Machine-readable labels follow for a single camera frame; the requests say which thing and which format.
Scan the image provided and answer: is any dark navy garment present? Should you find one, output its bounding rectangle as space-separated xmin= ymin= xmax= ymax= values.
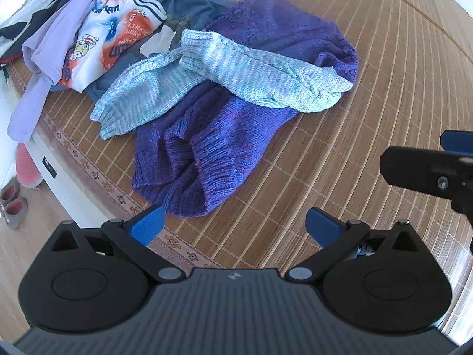
xmin=0 ymin=0 xmax=108 ymax=64

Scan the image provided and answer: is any lavender garment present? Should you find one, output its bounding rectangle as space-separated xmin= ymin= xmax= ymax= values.
xmin=7 ymin=0 xmax=111 ymax=144

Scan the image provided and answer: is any purple knit sweater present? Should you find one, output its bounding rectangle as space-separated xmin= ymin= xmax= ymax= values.
xmin=132 ymin=0 xmax=361 ymax=218

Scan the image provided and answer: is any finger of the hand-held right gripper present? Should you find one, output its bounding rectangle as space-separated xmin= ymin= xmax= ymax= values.
xmin=440 ymin=130 xmax=473 ymax=155
xmin=380 ymin=146 xmax=473 ymax=230

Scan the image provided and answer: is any white bed frame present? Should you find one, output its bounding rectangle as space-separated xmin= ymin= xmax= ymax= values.
xmin=31 ymin=133 xmax=124 ymax=239

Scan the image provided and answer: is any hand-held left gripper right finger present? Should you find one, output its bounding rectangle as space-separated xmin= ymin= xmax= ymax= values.
xmin=286 ymin=207 xmax=422 ymax=285

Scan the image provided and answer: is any blue-grey sweatshirt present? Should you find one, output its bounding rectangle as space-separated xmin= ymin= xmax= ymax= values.
xmin=52 ymin=0 xmax=244 ymax=102

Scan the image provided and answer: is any grey slipper with pink lining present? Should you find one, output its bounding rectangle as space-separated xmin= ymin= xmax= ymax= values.
xmin=0 ymin=177 xmax=21 ymax=211
xmin=3 ymin=197 xmax=29 ymax=230

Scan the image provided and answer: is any light blue knit sweater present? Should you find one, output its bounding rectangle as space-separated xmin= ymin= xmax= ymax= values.
xmin=90 ymin=28 xmax=353 ymax=140

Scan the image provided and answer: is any bamboo mat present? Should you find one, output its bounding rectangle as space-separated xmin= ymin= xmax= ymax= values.
xmin=7 ymin=0 xmax=473 ymax=344

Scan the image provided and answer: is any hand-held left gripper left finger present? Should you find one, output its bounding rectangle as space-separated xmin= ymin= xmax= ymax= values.
xmin=50 ymin=205 xmax=187 ymax=285

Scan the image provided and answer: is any white printed shirt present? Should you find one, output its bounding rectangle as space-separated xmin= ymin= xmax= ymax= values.
xmin=59 ymin=0 xmax=168 ymax=93

